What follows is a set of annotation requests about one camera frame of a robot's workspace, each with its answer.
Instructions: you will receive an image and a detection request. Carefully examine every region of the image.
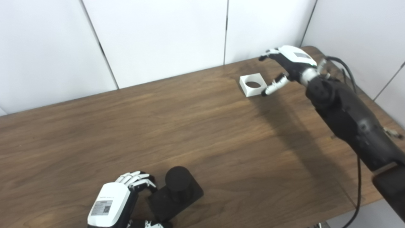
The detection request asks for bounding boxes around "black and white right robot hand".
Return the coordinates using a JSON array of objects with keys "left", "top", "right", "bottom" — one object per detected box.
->
[{"left": 259, "top": 45, "right": 318, "bottom": 97}]

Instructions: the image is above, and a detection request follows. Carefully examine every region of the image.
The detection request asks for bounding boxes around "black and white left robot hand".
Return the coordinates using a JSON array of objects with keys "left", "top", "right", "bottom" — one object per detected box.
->
[{"left": 87, "top": 171, "right": 173, "bottom": 228}]

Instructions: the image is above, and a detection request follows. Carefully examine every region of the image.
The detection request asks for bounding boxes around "white square piece with hole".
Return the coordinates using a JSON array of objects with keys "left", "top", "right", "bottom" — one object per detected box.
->
[{"left": 239, "top": 73, "right": 269, "bottom": 97}]

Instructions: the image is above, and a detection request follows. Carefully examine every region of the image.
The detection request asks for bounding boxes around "black cylindrical peg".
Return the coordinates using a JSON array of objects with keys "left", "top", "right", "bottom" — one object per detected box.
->
[{"left": 148, "top": 166, "right": 204, "bottom": 223}]

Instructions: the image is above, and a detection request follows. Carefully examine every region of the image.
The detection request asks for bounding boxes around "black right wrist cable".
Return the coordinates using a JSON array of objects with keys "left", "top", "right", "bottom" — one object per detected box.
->
[{"left": 324, "top": 56, "right": 363, "bottom": 228}]

